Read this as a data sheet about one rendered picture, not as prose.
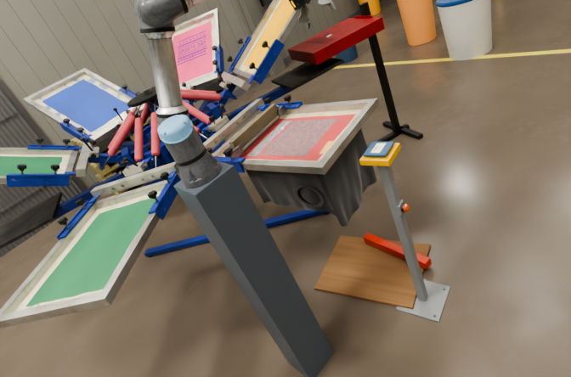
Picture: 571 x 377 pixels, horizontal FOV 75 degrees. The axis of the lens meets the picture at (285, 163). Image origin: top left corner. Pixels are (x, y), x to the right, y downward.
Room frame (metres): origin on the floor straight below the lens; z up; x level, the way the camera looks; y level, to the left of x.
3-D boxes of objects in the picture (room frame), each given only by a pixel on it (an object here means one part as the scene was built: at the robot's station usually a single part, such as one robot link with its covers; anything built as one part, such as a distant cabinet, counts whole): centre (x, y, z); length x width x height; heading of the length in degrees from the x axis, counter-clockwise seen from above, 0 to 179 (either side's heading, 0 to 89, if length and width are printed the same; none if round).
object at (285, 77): (2.71, -0.01, 0.91); 1.34 x 0.41 x 0.08; 103
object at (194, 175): (1.25, 0.30, 1.25); 0.15 x 0.15 x 0.10
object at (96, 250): (1.69, 0.91, 1.05); 1.08 x 0.61 x 0.23; 163
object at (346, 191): (1.57, -0.27, 0.74); 0.45 x 0.03 x 0.43; 133
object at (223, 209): (1.25, 0.30, 0.60); 0.18 x 0.18 x 1.20; 32
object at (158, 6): (1.33, -0.02, 1.76); 0.49 x 0.11 x 0.12; 104
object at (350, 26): (2.88, -0.74, 1.06); 0.61 x 0.46 x 0.12; 103
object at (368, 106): (1.79, -0.07, 0.97); 0.79 x 0.58 x 0.04; 43
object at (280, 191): (1.62, 0.02, 0.77); 0.46 x 0.09 x 0.36; 43
